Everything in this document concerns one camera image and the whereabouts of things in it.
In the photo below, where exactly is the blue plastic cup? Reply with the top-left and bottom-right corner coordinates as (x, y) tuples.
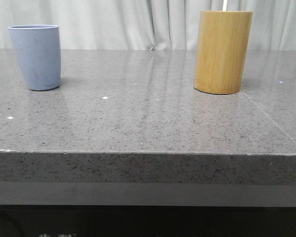
(8, 25), (61, 91)

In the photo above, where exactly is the bamboo cylindrical holder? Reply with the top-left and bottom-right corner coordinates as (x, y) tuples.
(194, 10), (253, 95)

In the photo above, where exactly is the pale green curtain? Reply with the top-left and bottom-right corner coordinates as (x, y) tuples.
(0, 0), (296, 50)

